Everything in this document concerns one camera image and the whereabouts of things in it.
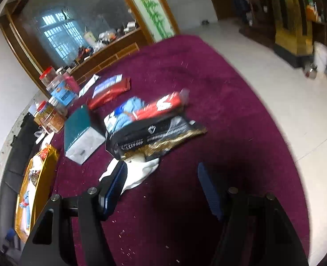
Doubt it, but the red and white package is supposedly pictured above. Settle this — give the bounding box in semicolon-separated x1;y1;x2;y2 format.
132;89;191;121

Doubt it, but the black and gold packaging bag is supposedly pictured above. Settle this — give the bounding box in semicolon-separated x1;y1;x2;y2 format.
105;114;207;160

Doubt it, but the metal kettle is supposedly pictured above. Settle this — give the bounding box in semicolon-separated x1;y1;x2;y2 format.
304;63;318;80

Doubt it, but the crumpled clear wrapper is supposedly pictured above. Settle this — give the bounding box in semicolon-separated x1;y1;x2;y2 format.
35;127;55;145

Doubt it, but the blue towel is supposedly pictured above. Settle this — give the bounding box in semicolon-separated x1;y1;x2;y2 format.
20;191;31;229

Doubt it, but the white paper packet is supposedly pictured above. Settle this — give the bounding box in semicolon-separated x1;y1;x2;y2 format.
78;75;101;98

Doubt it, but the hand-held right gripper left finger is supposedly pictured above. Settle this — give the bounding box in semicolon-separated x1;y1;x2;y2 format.
21;160;128;266

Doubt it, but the clear jar red gold label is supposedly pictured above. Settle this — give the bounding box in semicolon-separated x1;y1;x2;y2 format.
34;101;49;125

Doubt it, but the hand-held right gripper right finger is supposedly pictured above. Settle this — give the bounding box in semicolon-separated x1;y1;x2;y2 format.
197;162;309;266

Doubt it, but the yellow cardboard box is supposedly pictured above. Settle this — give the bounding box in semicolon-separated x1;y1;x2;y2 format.
15;145;60;242

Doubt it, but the clear jar brown label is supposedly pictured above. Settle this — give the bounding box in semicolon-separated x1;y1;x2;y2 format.
43;97;67;133

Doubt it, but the teal package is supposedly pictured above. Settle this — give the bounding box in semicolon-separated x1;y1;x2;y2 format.
64;105;106;165

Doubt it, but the bamboo print panel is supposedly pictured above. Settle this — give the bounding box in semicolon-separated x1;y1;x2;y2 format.
119;0;175;41

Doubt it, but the wooden mirror cabinet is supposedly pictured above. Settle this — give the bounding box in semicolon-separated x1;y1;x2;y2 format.
0;0;181;85

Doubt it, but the purple velvet tablecloth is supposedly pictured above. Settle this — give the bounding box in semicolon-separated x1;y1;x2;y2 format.
51;35;311;266

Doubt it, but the white sack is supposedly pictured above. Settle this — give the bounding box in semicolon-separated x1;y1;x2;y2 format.
313;41;327;74

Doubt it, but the white cloth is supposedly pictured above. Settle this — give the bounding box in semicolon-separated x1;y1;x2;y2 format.
99;155;161;198

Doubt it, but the gold framed cabinet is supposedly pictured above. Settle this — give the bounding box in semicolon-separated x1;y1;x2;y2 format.
263;0;327;67

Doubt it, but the clear jar blue label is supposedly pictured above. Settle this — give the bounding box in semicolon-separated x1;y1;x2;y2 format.
39;66;81;108

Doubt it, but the dark red package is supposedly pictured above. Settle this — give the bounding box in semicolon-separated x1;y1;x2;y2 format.
87;78;131;110

